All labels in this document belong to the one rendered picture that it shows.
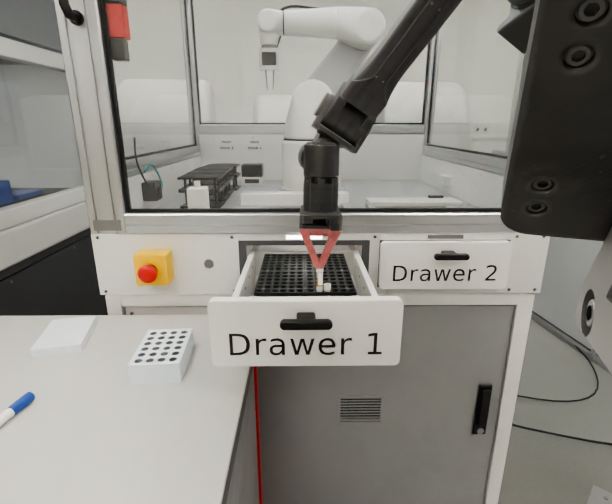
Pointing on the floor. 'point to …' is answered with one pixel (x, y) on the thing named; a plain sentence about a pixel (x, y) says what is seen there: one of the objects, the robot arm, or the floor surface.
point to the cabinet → (390, 406)
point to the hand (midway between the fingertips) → (319, 262)
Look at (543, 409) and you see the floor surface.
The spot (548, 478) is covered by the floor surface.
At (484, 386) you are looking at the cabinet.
